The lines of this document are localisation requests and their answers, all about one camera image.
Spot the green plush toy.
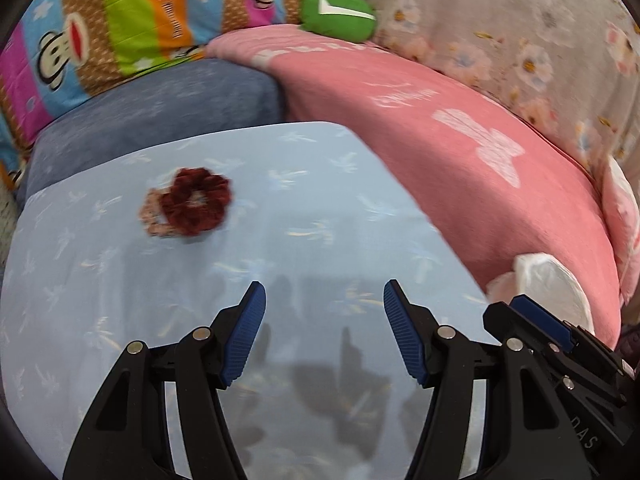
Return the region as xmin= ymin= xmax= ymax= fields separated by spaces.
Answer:
xmin=300 ymin=0 xmax=377 ymax=44

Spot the beige pink scrunchie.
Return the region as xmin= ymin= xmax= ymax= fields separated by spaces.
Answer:
xmin=138 ymin=187 xmax=187 ymax=239

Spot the blue grey pillow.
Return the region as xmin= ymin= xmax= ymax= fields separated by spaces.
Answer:
xmin=15 ymin=57 xmax=289 ymax=207

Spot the dark red scrunchie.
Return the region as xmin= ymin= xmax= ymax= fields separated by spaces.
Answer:
xmin=159 ymin=167 xmax=235 ymax=237

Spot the striped monkey print pillow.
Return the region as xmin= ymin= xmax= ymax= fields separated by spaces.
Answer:
xmin=0 ymin=0 xmax=331 ymax=183

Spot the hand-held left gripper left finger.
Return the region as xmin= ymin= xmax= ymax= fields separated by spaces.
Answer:
xmin=62 ymin=281 xmax=268 ymax=480

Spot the pink blanket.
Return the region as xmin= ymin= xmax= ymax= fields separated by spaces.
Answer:
xmin=205 ymin=24 xmax=623 ymax=352

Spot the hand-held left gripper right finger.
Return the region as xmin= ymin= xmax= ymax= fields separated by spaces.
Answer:
xmin=382 ymin=279 xmax=593 ymax=480

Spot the speckled white cloth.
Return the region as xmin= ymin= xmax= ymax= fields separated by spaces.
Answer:
xmin=0 ymin=180 xmax=22 ymax=233

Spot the grey floral quilt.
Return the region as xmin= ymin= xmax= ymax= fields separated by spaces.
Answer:
xmin=324 ymin=0 xmax=640 ymax=197

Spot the light blue palm print sheet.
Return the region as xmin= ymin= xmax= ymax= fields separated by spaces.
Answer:
xmin=0 ymin=121 xmax=501 ymax=480

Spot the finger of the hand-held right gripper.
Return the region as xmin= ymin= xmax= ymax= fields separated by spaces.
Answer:
xmin=482 ymin=295 xmax=628 ymax=407

